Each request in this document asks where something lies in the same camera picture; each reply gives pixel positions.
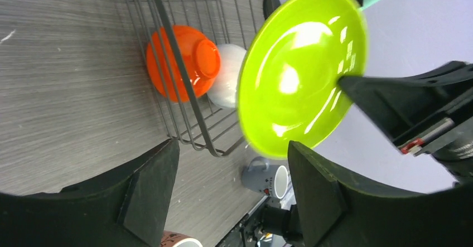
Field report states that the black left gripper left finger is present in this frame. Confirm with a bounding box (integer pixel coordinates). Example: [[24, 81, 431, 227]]
[[1, 139, 180, 246]]

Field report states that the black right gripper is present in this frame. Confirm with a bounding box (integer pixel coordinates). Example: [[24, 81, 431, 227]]
[[338, 61, 472, 183]]

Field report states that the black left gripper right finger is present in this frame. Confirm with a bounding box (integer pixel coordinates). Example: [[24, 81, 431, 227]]
[[287, 141, 472, 246]]

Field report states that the pink floral mug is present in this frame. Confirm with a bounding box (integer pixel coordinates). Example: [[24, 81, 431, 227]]
[[161, 231, 203, 247]]

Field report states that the lime green plate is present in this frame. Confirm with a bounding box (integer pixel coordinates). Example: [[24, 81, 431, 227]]
[[237, 0, 369, 159]]

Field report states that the white bowl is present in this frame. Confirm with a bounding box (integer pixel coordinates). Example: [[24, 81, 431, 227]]
[[206, 43, 247, 109]]

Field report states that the orange plastic bowl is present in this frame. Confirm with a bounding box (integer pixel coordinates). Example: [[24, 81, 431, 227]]
[[145, 25, 221, 104]]

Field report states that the grey mug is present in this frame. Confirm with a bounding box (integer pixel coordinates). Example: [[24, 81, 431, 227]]
[[241, 157, 289, 199]]

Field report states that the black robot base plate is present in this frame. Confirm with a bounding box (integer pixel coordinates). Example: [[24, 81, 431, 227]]
[[217, 197, 305, 246]]

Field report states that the black wire dish rack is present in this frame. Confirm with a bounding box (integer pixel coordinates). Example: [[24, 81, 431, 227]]
[[124, 0, 265, 157]]

